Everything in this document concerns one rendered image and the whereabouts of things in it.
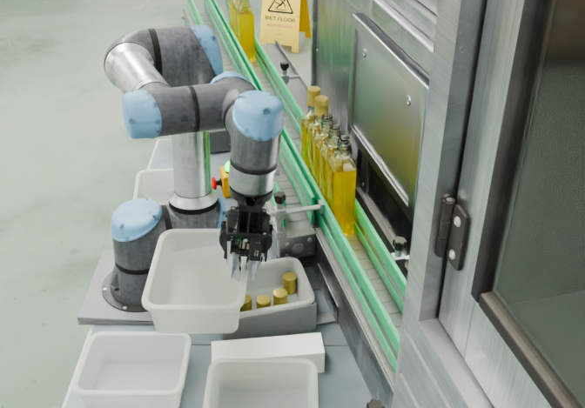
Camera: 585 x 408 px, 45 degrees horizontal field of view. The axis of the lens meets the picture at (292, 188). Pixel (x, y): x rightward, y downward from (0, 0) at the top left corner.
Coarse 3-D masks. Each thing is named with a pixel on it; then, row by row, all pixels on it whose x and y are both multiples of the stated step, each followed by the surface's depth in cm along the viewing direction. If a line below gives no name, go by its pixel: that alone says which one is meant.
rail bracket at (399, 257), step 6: (396, 240) 149; (402, 240) 149; (396, 246) 149; (402, 246) 148; (396, 252) 150; (402, 252) 152; (396, 258) 150; (402, 258) 151; (408, 258) 152; (402, 264) 152
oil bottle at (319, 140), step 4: (320, 132) 173; (316, 136) 172; (320, 136) 171; (324, 136) 171; (316, 140) 172; (320, 140) 170; (324, 140) 170; (316, 144) 172; (320, 144) 170; (316, 148) 173; (320, 148) 170; (316, 152) 173; (316, 156) 174; (316, 160) 174; (316, 164) 175; (316, 168) 175; (316, 172) 176; (316, 176) 176; (316, 180) 177
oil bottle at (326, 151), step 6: (324, 144) 168; (324, 150) 167; (330, 150) 166; (336, 150) 166; (324, 156) 167; (330, 156) 165; (324, 162) 167; (324, 168) 168; (324, 174) 169; (324, 180) 170; (324, 186) 170; (324, 192) 171
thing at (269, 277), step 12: (264, 264) 169; (276, 264) 170; (288, 264) 171; (300, 264) 169; (264, 276) 171; (276, 276) 172; (300, 276) 166; (252, 288) 172; (264, 288) 172; (276, 288) 172; (300, 288) 167; (252, 300) 169; (288, 300) 169; (300, 300) 168; (312, 300) 158; (240, 312) 155; (252, 312) 155; (264, 312) 156
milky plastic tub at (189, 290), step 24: (168, 240) 133; (192, 240) 134; (216, 240) 134; (168, 264) 133; (192, 264) 136; (216, 264) 136; (240, 264) 136; (168, 288) 130; (192, 288) 130; (216, 288) 130; (240, 288) 119; (168, 312) 117; (192, 312) 117; (216, 312) 117
